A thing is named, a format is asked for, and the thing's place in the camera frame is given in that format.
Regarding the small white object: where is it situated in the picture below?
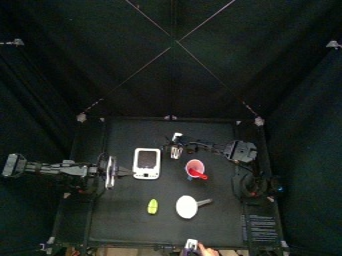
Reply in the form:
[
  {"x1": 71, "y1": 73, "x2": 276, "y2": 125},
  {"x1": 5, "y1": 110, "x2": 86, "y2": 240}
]
[{"x1": 184, "y1": 238, "x2": 201, "y2": 252}]

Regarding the person's bare hand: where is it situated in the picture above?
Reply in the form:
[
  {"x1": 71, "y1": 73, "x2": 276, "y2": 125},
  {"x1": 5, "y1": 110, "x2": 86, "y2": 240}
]
[{"x1": 196, "y1": 242, "x2": 221, "y2": 256}]

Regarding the red plastic cup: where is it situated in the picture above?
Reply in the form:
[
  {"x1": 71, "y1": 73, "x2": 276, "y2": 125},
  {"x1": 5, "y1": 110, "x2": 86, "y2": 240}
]
[{"x1": 185, "y1": 158, "x2": 208, "y2": 178}]

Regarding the red plastic spoon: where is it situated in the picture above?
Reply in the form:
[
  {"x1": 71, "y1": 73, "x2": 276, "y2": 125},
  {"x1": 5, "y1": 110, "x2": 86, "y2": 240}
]
[{"x1": 188, "y1": 167, "x2": 210, "y2": 181}]

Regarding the yellow-green toy food piece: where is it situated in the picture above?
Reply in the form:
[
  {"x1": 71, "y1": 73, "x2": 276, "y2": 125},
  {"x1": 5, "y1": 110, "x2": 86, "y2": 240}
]
[{"x1": 147, "y1": 198, "x2": 159, "y2": 215}]

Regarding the thin diagonal cord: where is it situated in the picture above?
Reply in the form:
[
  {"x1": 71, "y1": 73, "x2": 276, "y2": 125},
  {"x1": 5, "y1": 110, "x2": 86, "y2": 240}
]
[
  {"x1": 81, "y1": 0, "x2": 238, "y2": 115},
  {"x1": 123, "y1": 0, "x2": 262, "y2": 118}
]

